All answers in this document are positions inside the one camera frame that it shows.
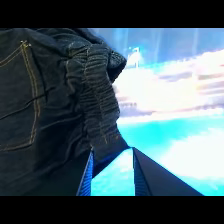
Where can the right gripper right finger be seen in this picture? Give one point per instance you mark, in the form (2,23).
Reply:
(156,180)

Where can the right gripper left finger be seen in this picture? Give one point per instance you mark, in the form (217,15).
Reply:
(87,178)

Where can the dark blue jeans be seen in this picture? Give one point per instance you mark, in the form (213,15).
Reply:
(50,100)

